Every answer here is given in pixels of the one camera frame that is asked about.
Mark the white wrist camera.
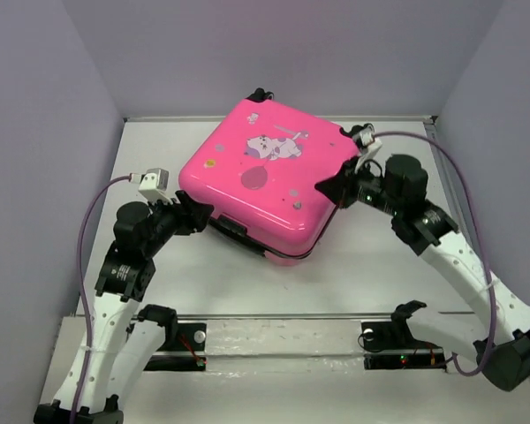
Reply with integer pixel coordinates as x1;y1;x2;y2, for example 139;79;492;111
352;123;382;173
130;168;170;204

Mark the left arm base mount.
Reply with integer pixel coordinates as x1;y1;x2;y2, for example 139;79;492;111
144;322;207;372

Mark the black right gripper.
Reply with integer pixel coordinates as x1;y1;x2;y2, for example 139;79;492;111
314;154;402;215

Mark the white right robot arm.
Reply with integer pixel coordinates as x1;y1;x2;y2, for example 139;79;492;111
314;155;530;391

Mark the aluminium table rail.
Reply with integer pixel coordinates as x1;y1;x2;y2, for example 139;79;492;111
423;120;481;257

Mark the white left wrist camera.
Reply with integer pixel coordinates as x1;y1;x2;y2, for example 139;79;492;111
130;168;170;204

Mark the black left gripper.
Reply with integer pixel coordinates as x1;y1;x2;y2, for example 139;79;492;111
144;190;216;255

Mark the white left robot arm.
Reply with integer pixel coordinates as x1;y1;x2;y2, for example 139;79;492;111
34;191;214;423

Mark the pink hard-shell suitcase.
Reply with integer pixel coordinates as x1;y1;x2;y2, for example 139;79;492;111
178;87;360;265

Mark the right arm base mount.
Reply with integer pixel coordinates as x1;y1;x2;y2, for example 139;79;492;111
358;321;448;371

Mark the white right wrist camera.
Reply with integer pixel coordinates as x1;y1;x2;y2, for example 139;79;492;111
352;123;382;173

